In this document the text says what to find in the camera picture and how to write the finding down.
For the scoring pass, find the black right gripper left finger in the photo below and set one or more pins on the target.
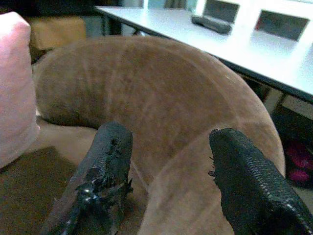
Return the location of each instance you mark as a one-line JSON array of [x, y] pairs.
[[107, 156]]

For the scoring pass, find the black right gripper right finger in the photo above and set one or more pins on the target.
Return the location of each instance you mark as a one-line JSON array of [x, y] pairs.
[[249, 183]]

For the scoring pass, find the pink pillow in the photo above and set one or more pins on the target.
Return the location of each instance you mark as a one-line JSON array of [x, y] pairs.
[[14, 93]]

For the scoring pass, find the tan fabric sofa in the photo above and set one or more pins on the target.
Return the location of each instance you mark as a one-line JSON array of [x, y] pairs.
[[146, 85]]

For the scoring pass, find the magenta pink object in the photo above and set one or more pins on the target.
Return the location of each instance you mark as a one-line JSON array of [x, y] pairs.
[[299, 169]]

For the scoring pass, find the tan brown box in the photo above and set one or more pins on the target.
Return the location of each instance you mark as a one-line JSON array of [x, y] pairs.
[[56, 31]]

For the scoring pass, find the dark grey chair backrest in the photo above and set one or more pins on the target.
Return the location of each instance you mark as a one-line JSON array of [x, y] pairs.
[[220, 11], [281, 24]]

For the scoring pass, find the black remote control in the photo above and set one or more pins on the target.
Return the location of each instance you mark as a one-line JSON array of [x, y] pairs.
[[211, 24]]

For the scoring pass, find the white table with black frame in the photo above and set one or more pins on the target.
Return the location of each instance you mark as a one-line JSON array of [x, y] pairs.
[[176, 24]]

